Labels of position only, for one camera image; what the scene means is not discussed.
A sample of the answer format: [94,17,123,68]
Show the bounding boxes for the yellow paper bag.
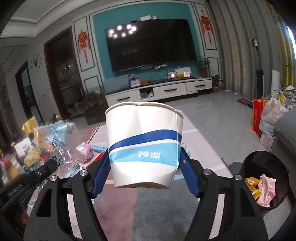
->
[22,116,39,135]

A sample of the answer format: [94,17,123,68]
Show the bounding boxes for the potted plant by cabinet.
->
[211,74,224,92]

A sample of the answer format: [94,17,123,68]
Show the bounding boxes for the blue quilted cloth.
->
[91,145,108,154]

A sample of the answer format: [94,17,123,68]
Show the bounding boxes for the red orange shopping bag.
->
[251,98,269,136]

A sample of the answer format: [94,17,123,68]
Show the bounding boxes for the grey storage bin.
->
[102,75,130,94]

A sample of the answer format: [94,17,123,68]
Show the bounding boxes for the wall clock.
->
[30,54,43,73]

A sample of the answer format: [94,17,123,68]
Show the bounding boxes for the red Chinese knot decoration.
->
[200,10,214,48]

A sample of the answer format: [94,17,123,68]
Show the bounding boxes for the pink plastic bag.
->
[73,142,93,163]

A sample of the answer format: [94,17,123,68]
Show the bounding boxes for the white plastic bag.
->
[261,93,288,126]

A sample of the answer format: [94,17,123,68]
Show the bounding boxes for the white TV cabinet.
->
[105,77,212,107]

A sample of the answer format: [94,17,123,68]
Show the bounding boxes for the grey curtain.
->
[207,1,295,99]

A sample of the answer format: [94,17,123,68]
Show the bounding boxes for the white blue paper cup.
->
[105,101,184,189]

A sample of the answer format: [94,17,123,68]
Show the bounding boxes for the red snack package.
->
[85,153,104,170]

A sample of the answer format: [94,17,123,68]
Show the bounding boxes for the clear plastic bag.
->
[34,126,80,178]

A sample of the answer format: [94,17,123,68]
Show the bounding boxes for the black trash bin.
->
[240,151,290,210]

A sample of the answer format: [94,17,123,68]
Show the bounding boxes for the black flat screen television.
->
[105,19,196,72]

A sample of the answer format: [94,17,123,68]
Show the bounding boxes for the grey sofa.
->
[274,108,296,158]

